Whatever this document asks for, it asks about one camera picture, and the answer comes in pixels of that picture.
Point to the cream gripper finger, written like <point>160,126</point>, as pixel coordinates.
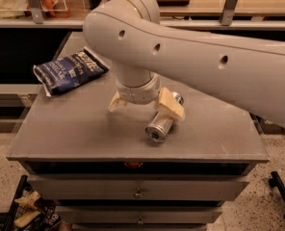
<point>168,105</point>
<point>117,102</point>

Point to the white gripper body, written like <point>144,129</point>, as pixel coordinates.
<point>139,95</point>

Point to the Red Bull can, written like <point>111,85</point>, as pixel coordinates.
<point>160,125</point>

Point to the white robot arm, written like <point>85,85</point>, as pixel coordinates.
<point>248,73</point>

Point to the grey drawer cabinet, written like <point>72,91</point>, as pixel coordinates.
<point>75,134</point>

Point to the blue chip bag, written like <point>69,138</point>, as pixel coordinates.
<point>70,72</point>

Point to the upper grey drawer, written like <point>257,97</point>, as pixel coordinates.
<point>205,188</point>

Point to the grey drawer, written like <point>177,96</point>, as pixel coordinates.
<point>205,188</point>
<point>138,214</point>

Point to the lower grey drawer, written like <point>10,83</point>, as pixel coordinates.
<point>138,214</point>

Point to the black stand leg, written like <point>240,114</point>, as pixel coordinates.
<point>276,182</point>

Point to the grey metal shelf rail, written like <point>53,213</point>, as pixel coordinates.
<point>199,15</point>

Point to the black wire basket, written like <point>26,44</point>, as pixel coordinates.
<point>29,211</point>

